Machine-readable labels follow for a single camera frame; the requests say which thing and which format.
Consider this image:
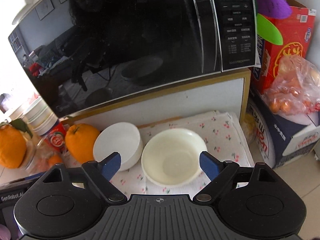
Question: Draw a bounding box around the glass jar of small oranges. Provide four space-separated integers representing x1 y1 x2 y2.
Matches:
21 130 63 175

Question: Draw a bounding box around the orange with stem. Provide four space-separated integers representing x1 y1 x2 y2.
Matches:
65 124 100 164

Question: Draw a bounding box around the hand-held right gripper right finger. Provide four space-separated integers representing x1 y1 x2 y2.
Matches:
192 151 278 202

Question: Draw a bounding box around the black microwave oven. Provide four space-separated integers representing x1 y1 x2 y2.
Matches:
7 0 258 118

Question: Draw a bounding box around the cherry print tablecloth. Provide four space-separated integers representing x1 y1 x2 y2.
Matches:
110 110 252 195

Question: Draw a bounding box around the stack of paper cups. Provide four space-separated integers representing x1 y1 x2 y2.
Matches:
22 97 69 155

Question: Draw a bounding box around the plastic bag of oranges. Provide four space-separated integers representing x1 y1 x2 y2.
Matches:
262 55 320 117

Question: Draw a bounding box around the white deep bowl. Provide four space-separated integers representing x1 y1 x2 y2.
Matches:
93 122 143 172

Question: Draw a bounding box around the purple plush toy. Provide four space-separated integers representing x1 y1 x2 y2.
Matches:
255 0 293 20

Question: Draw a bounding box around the wide cream bowl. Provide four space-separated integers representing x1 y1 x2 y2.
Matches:
141 128 208 186

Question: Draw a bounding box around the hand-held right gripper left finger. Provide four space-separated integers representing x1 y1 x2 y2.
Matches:
42 152 128 202

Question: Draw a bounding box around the dark blue water carton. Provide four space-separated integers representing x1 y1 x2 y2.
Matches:
246 87 320 169

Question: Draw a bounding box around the red cardboard box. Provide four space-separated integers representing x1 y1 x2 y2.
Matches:
250 0 315 93

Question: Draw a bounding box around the large orange with leaves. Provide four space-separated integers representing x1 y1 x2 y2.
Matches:
0 120 33 168

